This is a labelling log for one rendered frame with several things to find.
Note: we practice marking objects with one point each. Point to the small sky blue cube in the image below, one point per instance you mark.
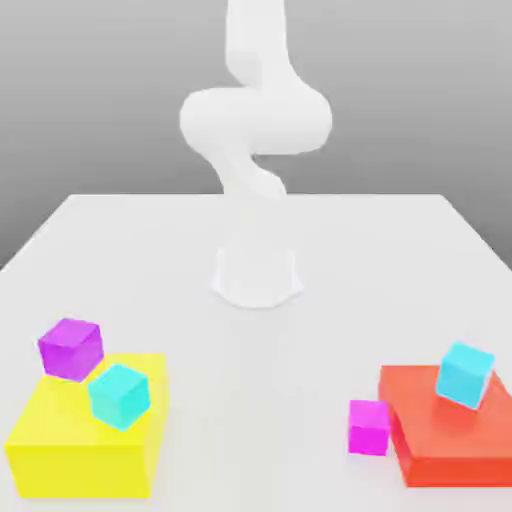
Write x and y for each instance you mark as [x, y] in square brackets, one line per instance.
[464, 376]

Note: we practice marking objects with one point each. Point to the small turquoise cube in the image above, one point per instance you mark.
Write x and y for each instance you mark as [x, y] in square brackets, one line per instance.
[119, 397]

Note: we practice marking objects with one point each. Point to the small purple cube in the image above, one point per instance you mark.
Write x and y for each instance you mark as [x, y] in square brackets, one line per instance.
[70, 350]

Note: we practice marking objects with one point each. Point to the large yellow box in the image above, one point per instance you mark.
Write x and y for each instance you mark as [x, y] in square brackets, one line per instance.
[76, 460]

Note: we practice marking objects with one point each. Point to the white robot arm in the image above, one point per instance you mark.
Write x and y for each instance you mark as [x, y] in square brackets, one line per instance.
[256, 120]

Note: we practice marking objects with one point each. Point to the large orange box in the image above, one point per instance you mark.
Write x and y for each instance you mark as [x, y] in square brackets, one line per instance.
[452, 440]

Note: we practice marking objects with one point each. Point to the small magenta cube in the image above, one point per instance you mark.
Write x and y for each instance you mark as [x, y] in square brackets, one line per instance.
[368, 428]

